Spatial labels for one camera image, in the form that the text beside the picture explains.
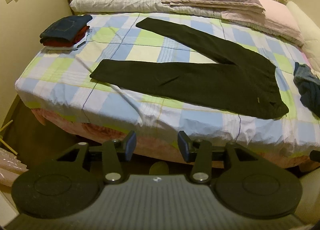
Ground beige round object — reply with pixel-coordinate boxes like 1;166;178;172
149;162;169;175

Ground folded white garment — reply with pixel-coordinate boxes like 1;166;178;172
42;42;83;52

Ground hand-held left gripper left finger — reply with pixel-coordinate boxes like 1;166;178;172
50;130;137;184

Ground folded red garment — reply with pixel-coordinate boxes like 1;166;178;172
42;25;90;48

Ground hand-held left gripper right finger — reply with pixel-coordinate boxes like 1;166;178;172
178;130;264;183

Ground black pants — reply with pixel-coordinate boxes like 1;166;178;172
89;17;290;120

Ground cream padded headboard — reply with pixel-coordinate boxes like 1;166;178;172
286;1;320;73

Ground pink pillow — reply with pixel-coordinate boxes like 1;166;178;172
221;0;305;48

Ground checkered bed sheet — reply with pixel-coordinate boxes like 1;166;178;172
14;12;320;150

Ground dark navy garment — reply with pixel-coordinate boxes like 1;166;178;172
299;80;320;118

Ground pink plastic bag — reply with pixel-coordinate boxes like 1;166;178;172
0;147;29;187

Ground wooden stick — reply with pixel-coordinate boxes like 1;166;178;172
0;137;18;155
0;120;14;133

